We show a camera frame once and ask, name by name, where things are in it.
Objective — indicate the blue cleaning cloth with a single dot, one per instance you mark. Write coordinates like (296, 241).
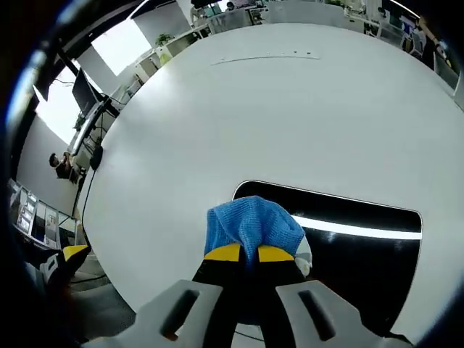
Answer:
(250, 221)

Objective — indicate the black power adapter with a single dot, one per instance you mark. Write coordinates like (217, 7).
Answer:
(96, 156)

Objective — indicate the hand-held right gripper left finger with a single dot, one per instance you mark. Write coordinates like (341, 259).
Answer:
(181, 308)

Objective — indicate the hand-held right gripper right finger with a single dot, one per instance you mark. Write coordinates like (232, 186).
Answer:
(319, 315)

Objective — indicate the green potted plant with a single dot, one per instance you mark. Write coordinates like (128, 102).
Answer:
(163, 39)

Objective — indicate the dark computer monitor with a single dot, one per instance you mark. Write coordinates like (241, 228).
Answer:
(85, 92)

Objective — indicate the grey mesh office chair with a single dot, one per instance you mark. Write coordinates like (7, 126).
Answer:
(101, 308)

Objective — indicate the glass display shelf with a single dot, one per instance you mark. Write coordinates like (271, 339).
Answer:
(36, 217)

